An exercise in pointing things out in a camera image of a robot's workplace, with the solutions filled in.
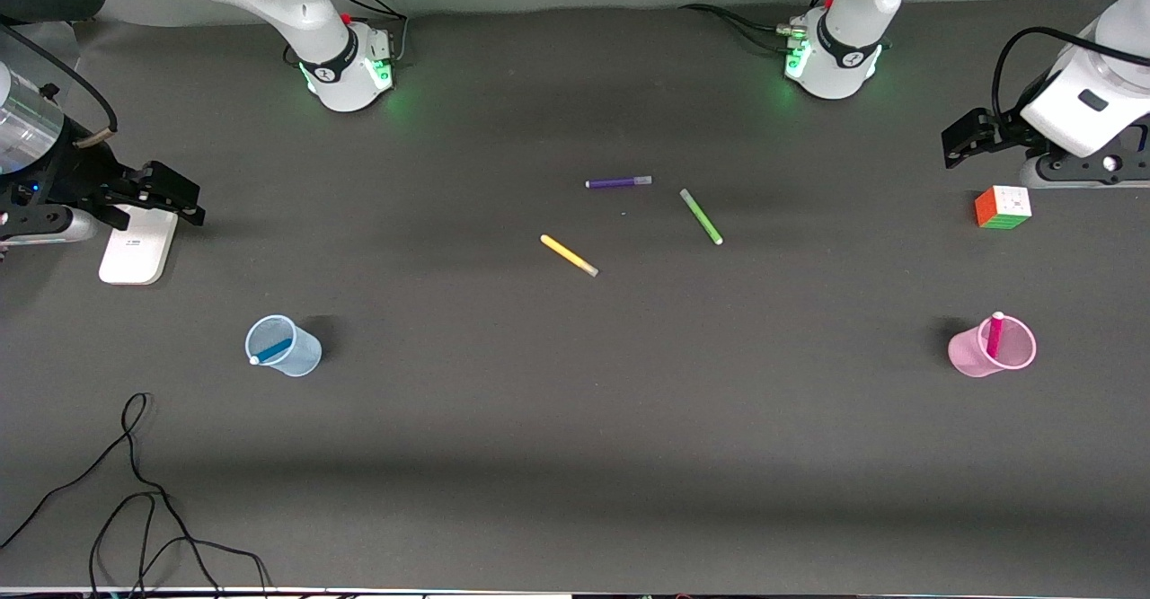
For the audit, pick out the pink marker pen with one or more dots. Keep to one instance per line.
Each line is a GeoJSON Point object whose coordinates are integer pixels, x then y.
{"type": "Point", "coordinates": [995, 337]}

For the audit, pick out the yellow marker pen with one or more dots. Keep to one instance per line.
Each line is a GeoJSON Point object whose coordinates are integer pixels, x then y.
{"type": "Point", "coordinates": [568, 255]}

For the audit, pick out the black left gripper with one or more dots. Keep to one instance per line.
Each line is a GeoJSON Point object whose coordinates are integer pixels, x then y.
{"type": "Point", "coordinates": [1008, 135]}

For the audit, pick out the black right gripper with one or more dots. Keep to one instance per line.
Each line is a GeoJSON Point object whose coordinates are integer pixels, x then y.
{"type": "Point", "coordinates": [65, 179]}

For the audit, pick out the blue marker pen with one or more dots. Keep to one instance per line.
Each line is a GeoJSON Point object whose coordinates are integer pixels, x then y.
{"type": "Point", "coordinates": [274, 348]}

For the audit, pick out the multicolour puzzle cube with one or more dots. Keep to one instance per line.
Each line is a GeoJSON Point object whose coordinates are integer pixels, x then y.
{"type": "Point", "coordinates": [1004, 207]}

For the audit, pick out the blue ribbed plastic cup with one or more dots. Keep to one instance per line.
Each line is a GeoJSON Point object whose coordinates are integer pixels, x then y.
{"type": "Point", "coordinates": [301, 356]}

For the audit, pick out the green marker pen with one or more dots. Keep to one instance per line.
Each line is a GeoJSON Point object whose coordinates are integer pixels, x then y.
{"type": "Point", "coordinates": [701, 216]}

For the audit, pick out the purple marker pen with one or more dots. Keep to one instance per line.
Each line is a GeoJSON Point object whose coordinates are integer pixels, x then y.
{"type": "Point", "coordinates": [618, 182]}

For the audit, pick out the pink ribbed plastic cup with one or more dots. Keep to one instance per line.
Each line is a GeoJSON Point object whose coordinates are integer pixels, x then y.
{"type": "Point", "coordinates": [966, 352]}

